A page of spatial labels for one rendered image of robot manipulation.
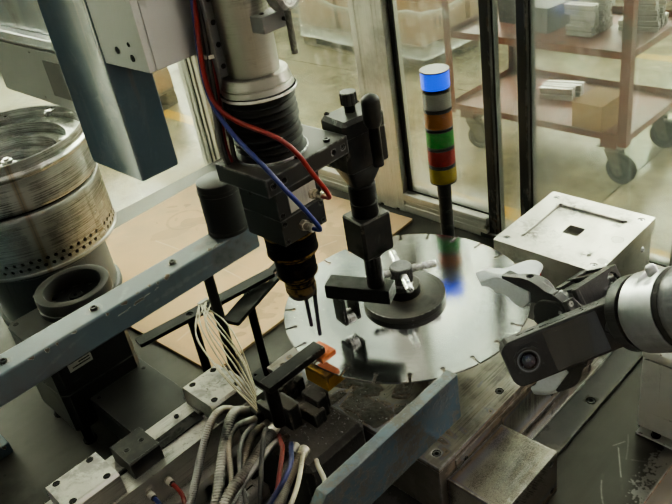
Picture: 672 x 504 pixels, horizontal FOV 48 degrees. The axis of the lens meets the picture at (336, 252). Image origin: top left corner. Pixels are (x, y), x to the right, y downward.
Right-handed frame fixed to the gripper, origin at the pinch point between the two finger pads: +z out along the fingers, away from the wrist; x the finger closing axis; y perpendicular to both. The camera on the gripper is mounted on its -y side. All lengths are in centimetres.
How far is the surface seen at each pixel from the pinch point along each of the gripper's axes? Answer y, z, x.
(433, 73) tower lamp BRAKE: 22.8, 20.1, 33.6
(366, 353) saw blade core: -10.3, 12.8, 3.6
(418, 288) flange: 1.2, 14.4, 7.3
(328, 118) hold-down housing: -8.9, -2.1, 29.9
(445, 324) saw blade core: 0.3, 10.5, 2.1
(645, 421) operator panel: 18.6, 6.0, -21.7
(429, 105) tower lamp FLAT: 22.1, 23.6, 29.8
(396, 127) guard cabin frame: 37, 57, 32
